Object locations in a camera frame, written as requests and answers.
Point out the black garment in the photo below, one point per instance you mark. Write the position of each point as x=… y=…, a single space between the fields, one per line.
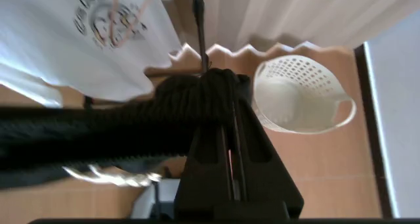
x=115 y=132

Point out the white laundry basket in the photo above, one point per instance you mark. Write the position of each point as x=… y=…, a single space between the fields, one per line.
x=295 y=99

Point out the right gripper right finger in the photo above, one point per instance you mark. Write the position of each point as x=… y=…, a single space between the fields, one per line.
x=265 y=174

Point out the white printed t-shirt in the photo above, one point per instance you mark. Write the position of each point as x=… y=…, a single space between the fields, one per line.
x=49 y=53

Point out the beige curtain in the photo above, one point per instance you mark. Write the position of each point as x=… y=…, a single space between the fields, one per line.
x=295 y=13

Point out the black clothes rack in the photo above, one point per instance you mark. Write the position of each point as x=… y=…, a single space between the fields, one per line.
x=199 y=20

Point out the pink clothes hanger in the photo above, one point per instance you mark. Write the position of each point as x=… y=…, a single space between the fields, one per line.
x=113 y=23

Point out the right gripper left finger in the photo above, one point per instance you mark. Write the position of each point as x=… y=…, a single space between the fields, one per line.
x=203 y=178

